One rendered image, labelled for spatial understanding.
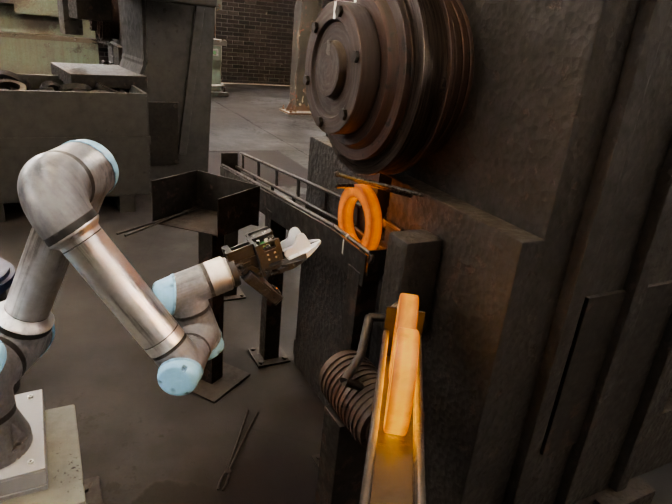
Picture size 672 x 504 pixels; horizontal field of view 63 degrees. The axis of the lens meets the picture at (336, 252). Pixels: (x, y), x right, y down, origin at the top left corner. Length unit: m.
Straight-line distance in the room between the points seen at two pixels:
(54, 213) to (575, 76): 0.89
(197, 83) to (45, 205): 3.26
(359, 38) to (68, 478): 1.07
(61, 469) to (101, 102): 2.54
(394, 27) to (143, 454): 1.34
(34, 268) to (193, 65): 3.08
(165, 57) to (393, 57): 3.06
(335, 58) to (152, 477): 1.21
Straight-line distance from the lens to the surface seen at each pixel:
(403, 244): 1.16
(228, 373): 2.07
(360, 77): 1.15
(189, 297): 1.13
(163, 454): 1.78
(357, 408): 1.13
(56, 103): 3.52
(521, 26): 1.15
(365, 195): 1.34
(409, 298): 0.95
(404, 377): 0.77
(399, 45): 1.16
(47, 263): 1.20
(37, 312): 1.27
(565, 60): 1.07
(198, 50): 4.14
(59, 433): 1.44
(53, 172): 1.01
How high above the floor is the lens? 1.20
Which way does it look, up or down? 22 degrees down
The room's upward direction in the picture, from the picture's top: 6 degrees clockwise
